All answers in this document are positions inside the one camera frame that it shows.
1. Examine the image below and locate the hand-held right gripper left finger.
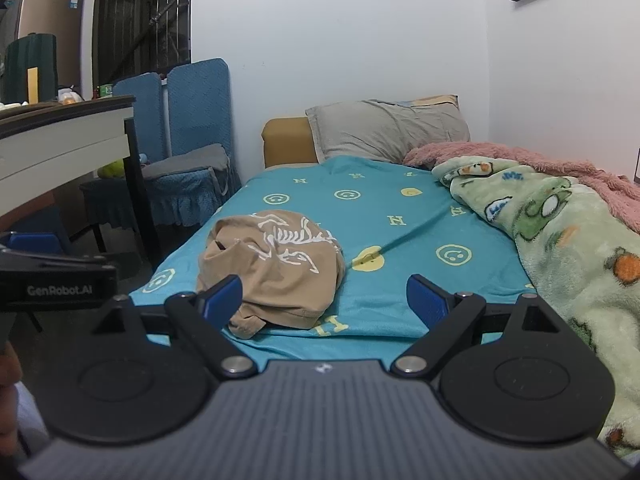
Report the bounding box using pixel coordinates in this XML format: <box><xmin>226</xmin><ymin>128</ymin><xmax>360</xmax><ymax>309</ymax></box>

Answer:
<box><xmin>90</xmin><ymin>275</ymin><xmax>258</xmax><ymax>379</ymax></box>

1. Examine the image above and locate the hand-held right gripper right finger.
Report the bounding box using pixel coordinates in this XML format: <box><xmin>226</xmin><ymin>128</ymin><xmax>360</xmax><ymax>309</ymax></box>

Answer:
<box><xmin>390</xmin><ymin>274</ymin><xmax>563</xmax><ymax>379</ymax></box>

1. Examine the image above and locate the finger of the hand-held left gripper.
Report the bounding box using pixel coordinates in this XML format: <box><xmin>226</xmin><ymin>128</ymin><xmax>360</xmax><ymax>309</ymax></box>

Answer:
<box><xmin>0</xmin><ymin>231</ymin><xmax>108</xmax><ymax>267</ymax></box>

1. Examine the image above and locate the tan printed t-shirt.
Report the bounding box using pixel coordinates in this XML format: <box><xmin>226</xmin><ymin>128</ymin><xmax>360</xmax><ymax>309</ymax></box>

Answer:
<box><xmin>196</xmin><ymin>211</ymin><xmax>347</xmax><ymax>339</ymax></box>

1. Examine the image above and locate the white desk with black legs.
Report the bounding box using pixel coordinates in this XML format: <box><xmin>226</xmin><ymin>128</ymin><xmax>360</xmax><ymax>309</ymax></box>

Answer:
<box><xmin>0</xmin><ymin>95</ymin><xmax>163</xmax><ymax>271</ymax></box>

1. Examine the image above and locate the teal printed bed sheet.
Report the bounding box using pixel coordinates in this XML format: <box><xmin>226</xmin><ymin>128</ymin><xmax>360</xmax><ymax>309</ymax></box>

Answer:
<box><xmin>127</xmin><ymin>155</ymin><xmax>538</xmax><ymax>361</ymax></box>

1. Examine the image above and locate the green cartoon printed blanket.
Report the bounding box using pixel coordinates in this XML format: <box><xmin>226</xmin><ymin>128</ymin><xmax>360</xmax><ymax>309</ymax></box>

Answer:
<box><xmin>431</xmin><ymin>156</ymin><xmax>640</xmax><ymax>461</ymax></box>

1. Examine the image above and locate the tan bed headboard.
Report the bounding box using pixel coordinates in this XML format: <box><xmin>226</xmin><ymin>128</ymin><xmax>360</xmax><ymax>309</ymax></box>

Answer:
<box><xmin>261</xmin><ymin>117</ymin><xmax>321</xmax><ymax>168</ymax></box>

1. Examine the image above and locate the grey pillow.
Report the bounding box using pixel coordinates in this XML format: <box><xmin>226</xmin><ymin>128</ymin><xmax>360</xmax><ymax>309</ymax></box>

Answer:
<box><xmin>305</xmin><ymin>99</ymin><xmax>472</xmax><ymax>163</ymax></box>

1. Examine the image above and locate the blue covered chair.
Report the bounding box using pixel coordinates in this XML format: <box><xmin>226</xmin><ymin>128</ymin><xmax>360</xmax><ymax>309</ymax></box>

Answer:
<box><xmin>142</xmin><ymin>58</ymin><xmax>242</xmax><ymax>228</ymax></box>
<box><xmin>80</xmin><ymin>72</ymin><xmax>169</xmax><ymax>243</ymax></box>

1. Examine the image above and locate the pink fuzzy blanket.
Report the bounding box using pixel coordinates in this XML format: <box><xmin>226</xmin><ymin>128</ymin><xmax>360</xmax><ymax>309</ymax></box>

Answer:
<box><xmin>402</xmin><ymin>140</ymin><xmax>640</xmax><ymax>236</ymax></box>

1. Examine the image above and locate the dark green ribbed container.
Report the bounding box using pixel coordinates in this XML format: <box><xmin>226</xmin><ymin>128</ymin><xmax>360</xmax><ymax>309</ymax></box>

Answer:
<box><xmin>4</xmin><ymin>32</ymin><xmax>58</xmax><ymax>103</ymax></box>

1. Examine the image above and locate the dark grilled window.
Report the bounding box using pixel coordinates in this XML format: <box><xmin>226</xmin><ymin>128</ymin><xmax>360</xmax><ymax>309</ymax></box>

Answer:
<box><xmin>91</xmin><ymin>0</ymin><xmax>193</xmax><ymax>101</ymax></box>

